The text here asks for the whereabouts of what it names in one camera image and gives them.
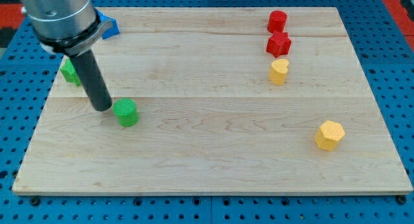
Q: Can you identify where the green cylinder block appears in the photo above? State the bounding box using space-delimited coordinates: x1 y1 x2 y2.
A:
113 98 139 127

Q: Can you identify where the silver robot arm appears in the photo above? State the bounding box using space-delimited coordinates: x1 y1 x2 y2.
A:
20 0 113 56

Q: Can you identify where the wooden board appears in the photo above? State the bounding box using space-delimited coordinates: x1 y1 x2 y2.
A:
12 7 413 196

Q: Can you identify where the yellow heart block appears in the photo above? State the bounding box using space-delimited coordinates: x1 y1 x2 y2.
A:
268 59 290 85

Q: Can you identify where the red star block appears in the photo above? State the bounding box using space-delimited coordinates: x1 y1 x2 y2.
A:
266 31 292 58

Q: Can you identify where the red cylinder block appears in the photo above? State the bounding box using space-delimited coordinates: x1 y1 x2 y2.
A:
267 10 287 33

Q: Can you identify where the blue block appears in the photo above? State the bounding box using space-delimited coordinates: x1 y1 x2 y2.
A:
96 10 120 39

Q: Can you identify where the yellow hexagon block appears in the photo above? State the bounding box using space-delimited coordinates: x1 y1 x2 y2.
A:
314 120 345 151

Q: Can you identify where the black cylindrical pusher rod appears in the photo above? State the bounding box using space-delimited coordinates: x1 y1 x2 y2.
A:
70 50 112 111

